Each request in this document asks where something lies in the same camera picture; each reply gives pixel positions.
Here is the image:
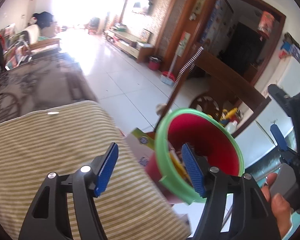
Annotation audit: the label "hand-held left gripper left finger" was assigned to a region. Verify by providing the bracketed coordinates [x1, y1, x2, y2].
[18, 142, 119, 240]

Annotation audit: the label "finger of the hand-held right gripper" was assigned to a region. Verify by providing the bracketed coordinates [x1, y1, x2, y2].
[268, 83, 300, 117]
[270, 123, 298, 165]

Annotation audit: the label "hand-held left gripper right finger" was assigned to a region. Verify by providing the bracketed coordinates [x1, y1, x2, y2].
[181, 142, 282, 240]

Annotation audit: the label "red bin green rim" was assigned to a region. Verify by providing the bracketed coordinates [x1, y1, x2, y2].
[145, 107, 245, 204]

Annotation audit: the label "person's right hand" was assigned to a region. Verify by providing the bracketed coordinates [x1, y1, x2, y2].
[261, 172, 293, 239]

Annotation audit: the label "white refrigerator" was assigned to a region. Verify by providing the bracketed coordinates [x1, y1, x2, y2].
[230, 55, 300, 180]

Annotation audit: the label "printed cardboard box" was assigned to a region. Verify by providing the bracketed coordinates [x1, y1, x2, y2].
[124, 127, 157, 168]

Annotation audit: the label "white plastic bottle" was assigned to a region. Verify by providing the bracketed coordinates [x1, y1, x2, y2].
[225, 120, 238, 134]

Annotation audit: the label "colourful boxes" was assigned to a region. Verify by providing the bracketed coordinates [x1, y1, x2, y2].
[279, 32, 300, 60]

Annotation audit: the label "yellow plastic toy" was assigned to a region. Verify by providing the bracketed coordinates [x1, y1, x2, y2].
[215, 107, 243, 125]

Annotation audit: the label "carved wooden chair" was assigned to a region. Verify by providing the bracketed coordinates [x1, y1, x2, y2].
[189, 51, 272, 125]

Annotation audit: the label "red hanging lantern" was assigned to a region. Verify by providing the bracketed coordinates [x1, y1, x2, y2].
[258, 11, 275, 39]

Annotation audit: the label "beaded metal rod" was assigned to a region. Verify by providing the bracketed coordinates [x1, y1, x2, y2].
[154, 46, 205, 132]

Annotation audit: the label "red blue dustpan set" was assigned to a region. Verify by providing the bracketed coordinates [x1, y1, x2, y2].
[160, 51, 178, 87]

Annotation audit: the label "patterned table cover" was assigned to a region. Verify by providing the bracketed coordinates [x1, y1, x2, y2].
[0, 52, 98, 125]

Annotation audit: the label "small red waste bin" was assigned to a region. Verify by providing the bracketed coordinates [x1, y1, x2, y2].
[148, 56, 162, 71]

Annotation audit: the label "wooden television cabinet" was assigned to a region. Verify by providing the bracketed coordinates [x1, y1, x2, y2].
[105, 27, 155, 63]

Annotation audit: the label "wooden sofa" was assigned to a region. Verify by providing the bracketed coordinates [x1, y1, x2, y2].
[20, 25, 62, 58]

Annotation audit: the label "framed patchwork picture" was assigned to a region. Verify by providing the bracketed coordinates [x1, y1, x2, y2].
[141, 29, 152, 43]

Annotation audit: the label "wooden dining chair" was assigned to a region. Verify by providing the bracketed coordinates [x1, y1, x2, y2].
[86, 17, 100, 34]

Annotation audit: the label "magazine rack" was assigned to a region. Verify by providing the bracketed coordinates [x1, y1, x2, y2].
[4, 24, 32, 70]

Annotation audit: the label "white towel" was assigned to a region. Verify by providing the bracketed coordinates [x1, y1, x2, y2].
[22, 25, 42, 44]

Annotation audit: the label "black clothing pile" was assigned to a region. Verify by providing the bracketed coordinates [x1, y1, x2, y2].
[35, 11, 55, 29]

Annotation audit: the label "colourful wall posters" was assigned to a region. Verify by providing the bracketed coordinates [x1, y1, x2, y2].
[200, 0, 234, 55]

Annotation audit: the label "red white wall calendar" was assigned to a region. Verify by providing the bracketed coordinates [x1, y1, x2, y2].
[179, 32, 190, 57]

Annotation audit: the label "long wall scroll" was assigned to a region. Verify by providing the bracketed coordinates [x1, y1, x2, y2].
[190, 0, 210, 20]

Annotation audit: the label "wall television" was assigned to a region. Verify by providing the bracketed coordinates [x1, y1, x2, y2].
[132, 0, 150, 14]

